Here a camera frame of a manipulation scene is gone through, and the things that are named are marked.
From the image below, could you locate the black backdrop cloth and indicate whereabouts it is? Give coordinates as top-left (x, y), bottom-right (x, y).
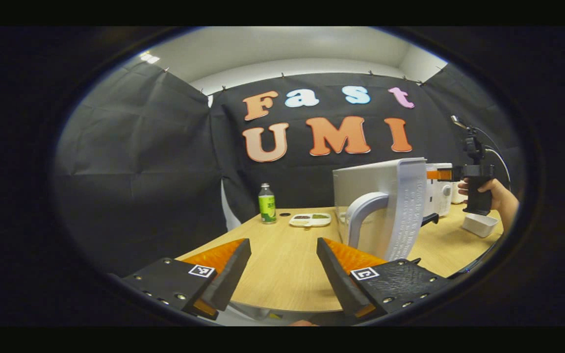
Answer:
top-left (52, 61), bottom-right (526, 277)

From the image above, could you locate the white rectangular dish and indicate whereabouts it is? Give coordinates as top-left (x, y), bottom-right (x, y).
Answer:
top-left (462, 213), bottom-right (500, 238)

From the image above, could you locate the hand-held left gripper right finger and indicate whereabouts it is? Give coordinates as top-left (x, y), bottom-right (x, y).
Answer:
top-left (316, 237), bottom-right (452, 318)

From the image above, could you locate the row of black cloth clips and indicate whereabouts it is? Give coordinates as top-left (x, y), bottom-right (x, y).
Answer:
top-left (162, 66), bottom-right (447, 96)

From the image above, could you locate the green label drink bottle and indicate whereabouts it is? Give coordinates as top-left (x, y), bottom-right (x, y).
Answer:
top-left (258, 183), bottom-right (277, 225)

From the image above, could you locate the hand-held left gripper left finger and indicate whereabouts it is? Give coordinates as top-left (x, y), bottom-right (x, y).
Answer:
top-left (121, 238), bottom-right (253, 320)

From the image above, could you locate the white divided snack plate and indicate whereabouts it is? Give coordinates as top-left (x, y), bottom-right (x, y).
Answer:
top-left (289, 213), bottom-right (332, 227)

